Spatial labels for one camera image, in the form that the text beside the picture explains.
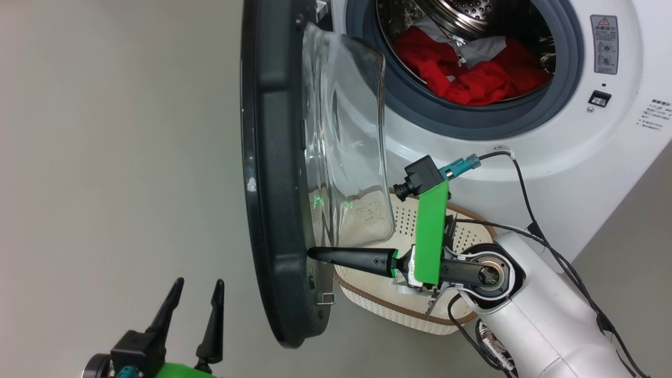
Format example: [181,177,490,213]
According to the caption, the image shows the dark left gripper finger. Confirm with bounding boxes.
[195,279,225,373]
[146,278,185,338]

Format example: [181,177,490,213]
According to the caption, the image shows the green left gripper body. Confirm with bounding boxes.
[154,361,219,378]

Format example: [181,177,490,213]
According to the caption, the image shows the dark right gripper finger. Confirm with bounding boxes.
[307,247,400,278]

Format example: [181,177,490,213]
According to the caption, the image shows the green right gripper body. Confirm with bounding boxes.
[391,180,491,316]

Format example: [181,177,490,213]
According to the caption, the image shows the black round washer door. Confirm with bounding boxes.
[240,0,396,349]

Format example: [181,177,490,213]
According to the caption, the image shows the white laundry basket brown rim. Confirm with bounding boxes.
[334,187,497,336]

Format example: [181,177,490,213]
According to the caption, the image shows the grey rubber door gasket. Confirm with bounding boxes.
[345,0,585,141]

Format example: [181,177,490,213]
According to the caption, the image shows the white front-load washing machine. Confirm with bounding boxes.
[315,0,672,274]

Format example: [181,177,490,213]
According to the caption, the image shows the steel washer drum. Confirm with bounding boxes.
[375,0,557,59]

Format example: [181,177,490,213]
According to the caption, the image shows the grey warning label sticker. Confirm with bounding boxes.
[590,15,620,75]

